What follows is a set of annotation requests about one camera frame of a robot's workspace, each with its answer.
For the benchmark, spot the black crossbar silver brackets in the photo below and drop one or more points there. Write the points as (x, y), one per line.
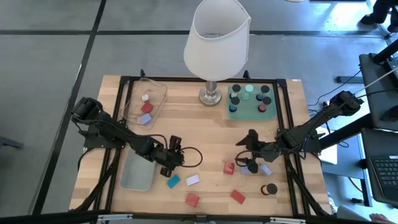
(155, 217)

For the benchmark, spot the black hourglass orange sand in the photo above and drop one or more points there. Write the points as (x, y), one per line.
(271, 188)

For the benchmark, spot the silver table lamp white shade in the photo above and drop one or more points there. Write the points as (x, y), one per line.
(217, 46)

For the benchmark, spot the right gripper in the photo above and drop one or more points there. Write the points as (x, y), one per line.
(269, 152)

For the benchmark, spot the black aluminium table frame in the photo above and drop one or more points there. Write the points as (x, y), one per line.
(161, 78)

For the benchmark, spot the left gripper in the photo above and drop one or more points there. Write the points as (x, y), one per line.
(164, 157)

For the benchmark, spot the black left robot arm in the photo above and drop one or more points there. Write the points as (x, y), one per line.
(136, 141)

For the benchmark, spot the white cube charger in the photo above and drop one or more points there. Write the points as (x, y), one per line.
(145, 97)

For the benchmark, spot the grey floor stand foot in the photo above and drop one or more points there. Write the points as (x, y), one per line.
(9, 142)

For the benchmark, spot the clear plastic bin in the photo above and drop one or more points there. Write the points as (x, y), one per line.
(158, 93)

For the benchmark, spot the teal translucent tray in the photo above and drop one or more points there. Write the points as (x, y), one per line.
(248, 110)

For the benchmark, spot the small black hourglass blue sand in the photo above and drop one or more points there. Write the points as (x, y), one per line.
(265, 89)

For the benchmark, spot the black side desk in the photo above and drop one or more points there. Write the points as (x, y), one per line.
(373, 93)

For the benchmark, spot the teal rectangular eraser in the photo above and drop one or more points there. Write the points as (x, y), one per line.
(173, 181)

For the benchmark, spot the white rectangular eraser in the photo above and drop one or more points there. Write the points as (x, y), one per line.
(192, 180)

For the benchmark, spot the black hourglass red sand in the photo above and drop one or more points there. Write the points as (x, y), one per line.
(266, 100)

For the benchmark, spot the red plug charger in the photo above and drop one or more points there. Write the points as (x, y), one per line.
(146, 107)
(229, 168)
(192, 199)

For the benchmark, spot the red rectangular eraser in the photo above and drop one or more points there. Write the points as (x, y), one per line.
(237, 196)

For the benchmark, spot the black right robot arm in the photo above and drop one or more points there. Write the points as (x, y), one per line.
(311, 127)

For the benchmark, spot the person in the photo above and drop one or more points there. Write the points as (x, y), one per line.
(377, 12)
(382, 217)

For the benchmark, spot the black desk foot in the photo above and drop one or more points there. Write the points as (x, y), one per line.
(349, 79)

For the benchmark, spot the grey plastic bin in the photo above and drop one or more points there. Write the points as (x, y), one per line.
(136, 174)

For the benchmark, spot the lavender plug charger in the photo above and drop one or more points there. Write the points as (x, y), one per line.
(265, 170)
(244, 170)
(145, 119)

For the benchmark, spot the white printed label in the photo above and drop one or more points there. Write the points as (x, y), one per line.
(297, 80)

